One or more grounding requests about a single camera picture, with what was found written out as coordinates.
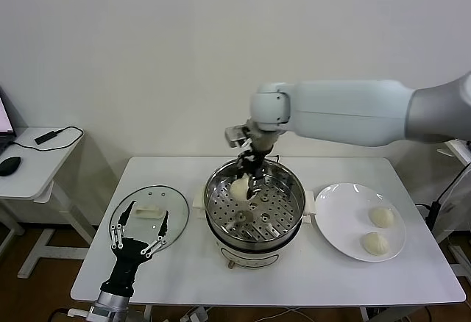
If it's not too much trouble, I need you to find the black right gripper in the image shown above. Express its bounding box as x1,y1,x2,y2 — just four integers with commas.
235,149,266,200

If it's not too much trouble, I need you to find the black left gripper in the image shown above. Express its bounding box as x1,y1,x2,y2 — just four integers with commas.
99,200,171,298

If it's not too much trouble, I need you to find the white steamed baozi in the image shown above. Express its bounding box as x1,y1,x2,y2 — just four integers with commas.
369,206,395,229
360,232,390,257
230,174,253,201

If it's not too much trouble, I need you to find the round glass pot lid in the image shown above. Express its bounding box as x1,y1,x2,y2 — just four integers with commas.
109,185,190,256

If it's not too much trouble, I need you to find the perforated steel steamer basket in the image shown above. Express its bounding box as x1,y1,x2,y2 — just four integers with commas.
204,157,306,244

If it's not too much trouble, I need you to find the white electric cooker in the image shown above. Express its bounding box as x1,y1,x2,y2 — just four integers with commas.
191,185,317,268

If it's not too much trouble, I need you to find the white round plate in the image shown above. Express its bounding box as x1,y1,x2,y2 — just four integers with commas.
314,183,407,263

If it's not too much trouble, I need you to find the white power strip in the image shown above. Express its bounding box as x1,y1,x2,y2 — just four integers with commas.
183,306,210,322

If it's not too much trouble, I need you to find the white side table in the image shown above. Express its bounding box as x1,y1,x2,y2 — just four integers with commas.
0,127,99,279

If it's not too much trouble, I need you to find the black adapter box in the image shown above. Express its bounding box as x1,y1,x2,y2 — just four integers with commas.
35,130,62,146

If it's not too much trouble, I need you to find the black computer mouse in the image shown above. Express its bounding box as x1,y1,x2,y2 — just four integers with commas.
0,156,22,178

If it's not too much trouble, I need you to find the open laptop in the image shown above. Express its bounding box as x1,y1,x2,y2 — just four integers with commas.
0,87,18,154

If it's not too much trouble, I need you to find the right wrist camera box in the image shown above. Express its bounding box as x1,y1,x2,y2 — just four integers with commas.
224,125,252,149

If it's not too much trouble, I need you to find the black adapter cable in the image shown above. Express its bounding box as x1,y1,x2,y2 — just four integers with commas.
7,126,85,152

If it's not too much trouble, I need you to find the black cable at stand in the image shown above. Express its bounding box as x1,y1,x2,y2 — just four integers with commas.
415,160,471,235

